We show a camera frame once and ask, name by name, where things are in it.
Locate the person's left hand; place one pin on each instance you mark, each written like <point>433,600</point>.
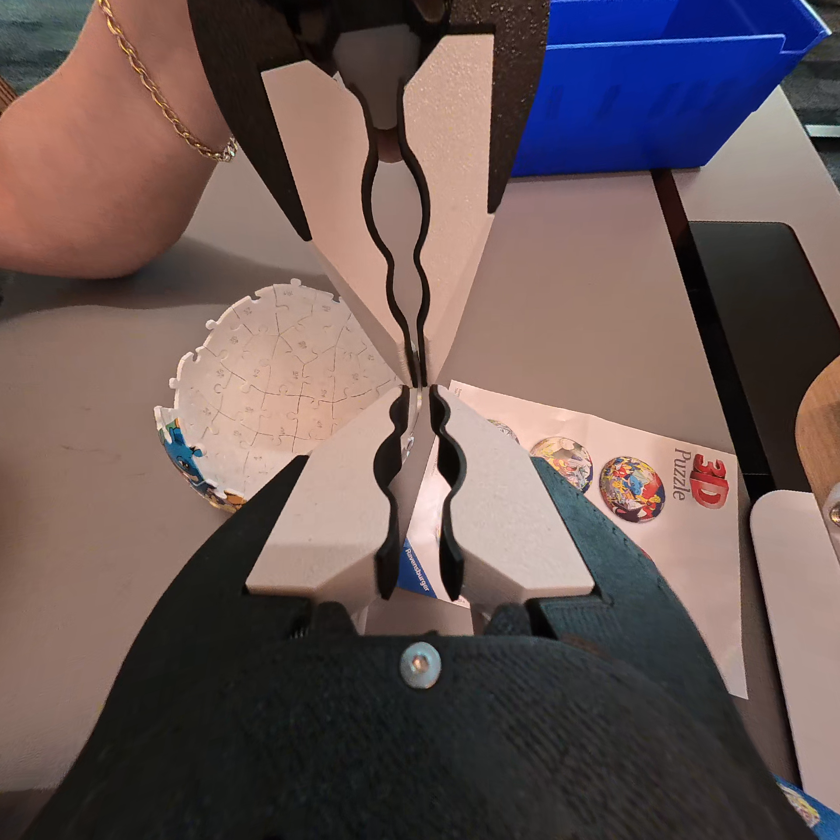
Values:
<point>170,59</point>

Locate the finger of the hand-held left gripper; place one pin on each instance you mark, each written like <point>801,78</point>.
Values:
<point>328,164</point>
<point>459,164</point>

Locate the wooden-edged sign board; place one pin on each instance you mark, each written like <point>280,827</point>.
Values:
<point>820,426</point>

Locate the single colourful jigsaw piece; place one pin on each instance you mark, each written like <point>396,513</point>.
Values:
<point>413,410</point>

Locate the blue plastic bin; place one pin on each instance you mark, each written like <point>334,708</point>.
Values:
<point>656,98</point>

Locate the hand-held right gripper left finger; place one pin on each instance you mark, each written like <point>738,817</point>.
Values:
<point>321,525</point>

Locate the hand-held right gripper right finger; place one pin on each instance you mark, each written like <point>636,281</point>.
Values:
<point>518,525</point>

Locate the white flat stand base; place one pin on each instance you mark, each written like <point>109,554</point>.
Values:
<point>794,623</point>

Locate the white printed paper leaflet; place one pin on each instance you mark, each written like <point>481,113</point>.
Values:
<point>689,558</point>

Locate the person's left forearm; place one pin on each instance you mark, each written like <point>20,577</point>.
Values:
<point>79,170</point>

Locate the blue cardboard puzzle box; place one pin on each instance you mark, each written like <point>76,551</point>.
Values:
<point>797,800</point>

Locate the black desk panel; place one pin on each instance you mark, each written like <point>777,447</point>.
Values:
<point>754,328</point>

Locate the colourful half-built puzzle ball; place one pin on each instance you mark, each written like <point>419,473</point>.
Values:
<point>275,380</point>

